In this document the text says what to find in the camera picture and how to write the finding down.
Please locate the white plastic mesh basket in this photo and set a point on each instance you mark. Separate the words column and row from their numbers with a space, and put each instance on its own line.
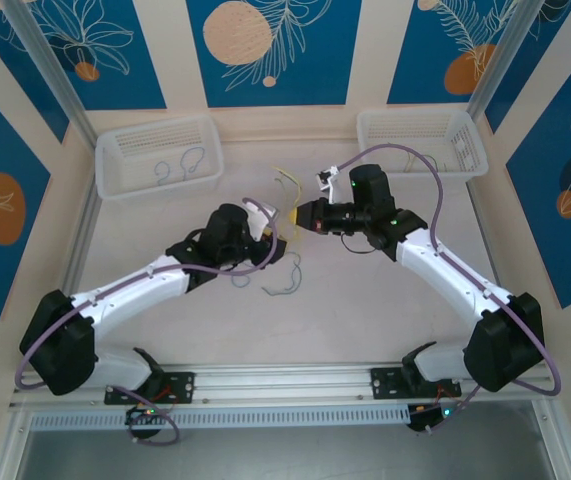
column 165, row 137
column 415, row 130

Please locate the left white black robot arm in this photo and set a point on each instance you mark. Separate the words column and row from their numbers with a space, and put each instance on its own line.
column 130, row 292

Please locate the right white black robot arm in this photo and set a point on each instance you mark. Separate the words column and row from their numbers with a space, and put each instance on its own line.
column 440, row 265

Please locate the black mounting plate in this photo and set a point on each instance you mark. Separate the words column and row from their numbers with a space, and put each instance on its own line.
column 185, row 387
column 387, row 382

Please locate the black controller board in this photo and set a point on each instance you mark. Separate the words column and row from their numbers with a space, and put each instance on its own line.
column 430, row 417
column 142, row 415

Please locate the grey metal sheet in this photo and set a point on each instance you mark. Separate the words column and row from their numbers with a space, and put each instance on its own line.
column 285, row 455

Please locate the aluminium frame profile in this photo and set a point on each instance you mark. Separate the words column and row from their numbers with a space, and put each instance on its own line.
column 82, row 225
column 50, row 65
column 497, row 60
column 482, row 220
column 557, row 445
column 7, row 445

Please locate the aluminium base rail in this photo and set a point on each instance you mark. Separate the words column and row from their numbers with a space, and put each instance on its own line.
column 285, row 382

